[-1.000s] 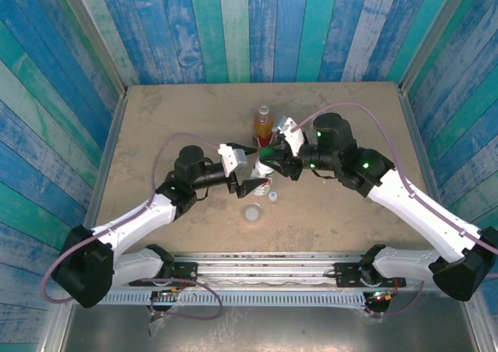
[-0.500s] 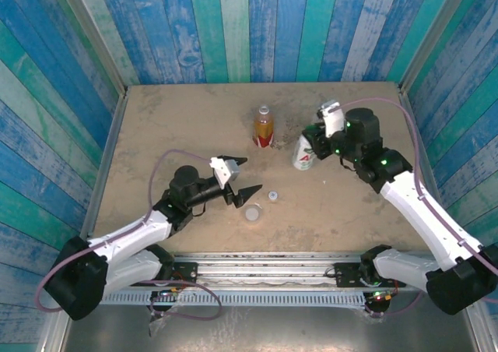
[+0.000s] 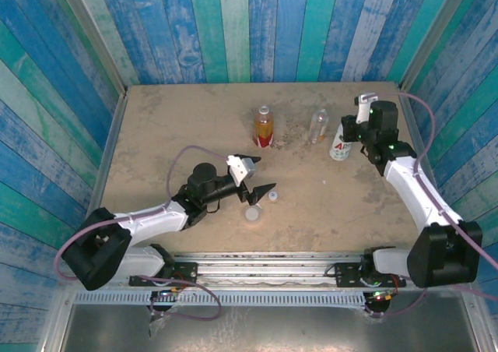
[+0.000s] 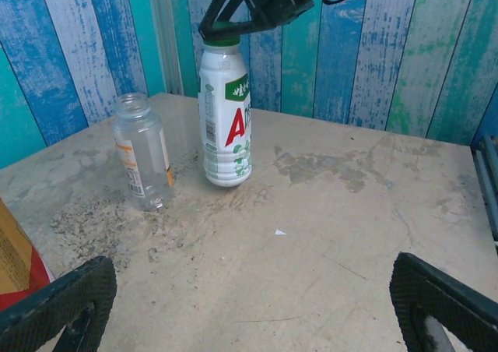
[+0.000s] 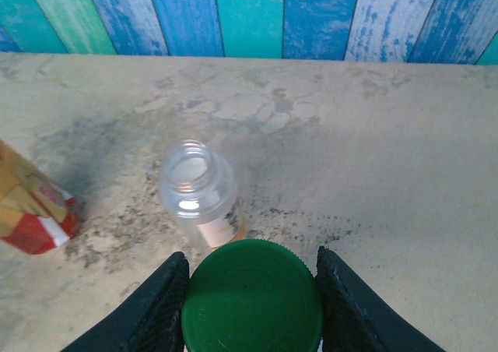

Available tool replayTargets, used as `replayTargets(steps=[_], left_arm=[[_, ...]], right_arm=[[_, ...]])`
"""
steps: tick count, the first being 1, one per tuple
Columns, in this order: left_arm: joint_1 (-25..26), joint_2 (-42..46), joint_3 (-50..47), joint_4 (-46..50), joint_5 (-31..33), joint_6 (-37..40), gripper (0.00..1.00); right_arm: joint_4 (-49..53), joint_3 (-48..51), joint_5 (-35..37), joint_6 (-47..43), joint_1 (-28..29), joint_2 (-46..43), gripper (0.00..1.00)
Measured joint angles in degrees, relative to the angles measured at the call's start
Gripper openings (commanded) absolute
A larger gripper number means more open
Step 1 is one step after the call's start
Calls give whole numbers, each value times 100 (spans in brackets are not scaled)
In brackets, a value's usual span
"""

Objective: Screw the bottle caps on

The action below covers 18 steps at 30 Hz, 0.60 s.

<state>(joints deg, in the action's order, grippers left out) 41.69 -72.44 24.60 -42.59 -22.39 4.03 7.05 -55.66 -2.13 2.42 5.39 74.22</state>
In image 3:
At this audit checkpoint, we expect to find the white bottle green red label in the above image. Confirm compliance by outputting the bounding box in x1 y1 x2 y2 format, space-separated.
328 124 353 162

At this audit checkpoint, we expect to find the amber tea bottle red label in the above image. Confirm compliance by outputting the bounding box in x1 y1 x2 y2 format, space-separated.
252 104 275 149

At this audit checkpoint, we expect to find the electronics board with LEDs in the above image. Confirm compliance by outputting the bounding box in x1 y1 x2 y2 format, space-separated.
149 287 184 311
364 287 400 315

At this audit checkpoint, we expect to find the steel sheet panel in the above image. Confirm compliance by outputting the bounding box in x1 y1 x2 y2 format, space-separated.
61 303 479 352

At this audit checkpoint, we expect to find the aluminium table side rail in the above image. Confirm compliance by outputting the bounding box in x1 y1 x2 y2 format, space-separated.
399 85 460 259
83 90 129 228

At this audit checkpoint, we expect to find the aluminium mounting rail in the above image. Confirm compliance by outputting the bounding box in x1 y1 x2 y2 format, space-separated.
58 252 474 290

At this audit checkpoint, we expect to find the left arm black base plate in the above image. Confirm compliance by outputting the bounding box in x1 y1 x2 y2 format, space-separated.
129 262 198 287

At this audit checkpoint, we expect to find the grey slotted cable duct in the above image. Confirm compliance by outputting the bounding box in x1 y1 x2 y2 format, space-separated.
73 291 369 308

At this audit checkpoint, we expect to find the aluminium frame post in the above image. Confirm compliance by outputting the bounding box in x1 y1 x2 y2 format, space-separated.
399 0 478 90
53 0 128 96

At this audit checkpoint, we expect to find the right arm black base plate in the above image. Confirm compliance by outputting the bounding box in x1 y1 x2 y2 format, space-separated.
335 262 406 289

